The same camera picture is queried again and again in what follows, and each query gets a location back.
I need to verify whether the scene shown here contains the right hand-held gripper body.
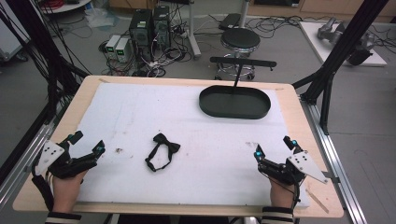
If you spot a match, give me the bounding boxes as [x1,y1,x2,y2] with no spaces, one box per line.
[257,150,329,187]

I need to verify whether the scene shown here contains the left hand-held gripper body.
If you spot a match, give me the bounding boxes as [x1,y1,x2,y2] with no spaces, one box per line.
[32,139,98,180]

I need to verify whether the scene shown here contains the black oval tray with stand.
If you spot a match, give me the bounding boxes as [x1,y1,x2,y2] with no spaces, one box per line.
[198,56,277,120]

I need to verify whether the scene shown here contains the black bow tie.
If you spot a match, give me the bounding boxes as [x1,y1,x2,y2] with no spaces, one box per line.
[144,133,182,174]

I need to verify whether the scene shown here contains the person's right hand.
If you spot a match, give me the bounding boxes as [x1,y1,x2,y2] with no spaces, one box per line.
[268,176,295,209]

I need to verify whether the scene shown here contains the person's left hand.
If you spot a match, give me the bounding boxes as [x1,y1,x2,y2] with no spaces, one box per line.
[51,169,89,215]

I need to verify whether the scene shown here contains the small wooden strip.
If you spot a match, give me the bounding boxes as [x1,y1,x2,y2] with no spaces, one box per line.
[304,188,331,215]

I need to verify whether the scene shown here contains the white foam mat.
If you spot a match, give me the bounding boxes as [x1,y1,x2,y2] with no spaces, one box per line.
[75,81,311,209]

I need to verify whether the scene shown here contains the white power supply box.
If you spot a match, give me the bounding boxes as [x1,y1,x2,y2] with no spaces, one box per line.
[105,34,122,60]
[114,37,132,63]

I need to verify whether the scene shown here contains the white floor board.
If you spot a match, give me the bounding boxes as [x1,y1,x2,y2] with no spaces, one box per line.
[298,21,389,68]

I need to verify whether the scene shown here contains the black round stool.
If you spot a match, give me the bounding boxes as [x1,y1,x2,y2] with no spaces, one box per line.
[214,27,262,81]

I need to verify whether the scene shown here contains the clear plastic bag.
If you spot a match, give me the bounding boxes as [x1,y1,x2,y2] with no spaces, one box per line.
[84,7,120,30]

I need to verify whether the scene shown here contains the black computer tower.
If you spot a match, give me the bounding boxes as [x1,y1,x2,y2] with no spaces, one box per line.
[128,8,155,63]
[152,5,172,51]

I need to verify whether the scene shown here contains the white round table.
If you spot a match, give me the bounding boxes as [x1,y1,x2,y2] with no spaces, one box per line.
[39,0,93,15]

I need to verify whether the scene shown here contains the flat black box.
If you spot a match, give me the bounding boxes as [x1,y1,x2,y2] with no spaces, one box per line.
[218,12,243,32]

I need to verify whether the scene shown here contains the grey metal stand leg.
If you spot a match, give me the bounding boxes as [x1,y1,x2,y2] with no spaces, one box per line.
[186,0,203,61]

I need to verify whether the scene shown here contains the aluminium rail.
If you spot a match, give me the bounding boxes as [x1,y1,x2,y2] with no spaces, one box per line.
[299,94,369,224]
[0,119,57,204]

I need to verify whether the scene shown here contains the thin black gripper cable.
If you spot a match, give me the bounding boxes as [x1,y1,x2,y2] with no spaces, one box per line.
[290,182,303,213]

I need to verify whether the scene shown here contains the black sleeved gripper cable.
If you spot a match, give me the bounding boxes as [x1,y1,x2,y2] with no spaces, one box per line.
[31,155,55,213]

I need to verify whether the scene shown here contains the black metal frame post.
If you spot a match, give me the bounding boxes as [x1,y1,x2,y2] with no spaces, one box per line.
[0,0,92,120]
[291,0,390,136]

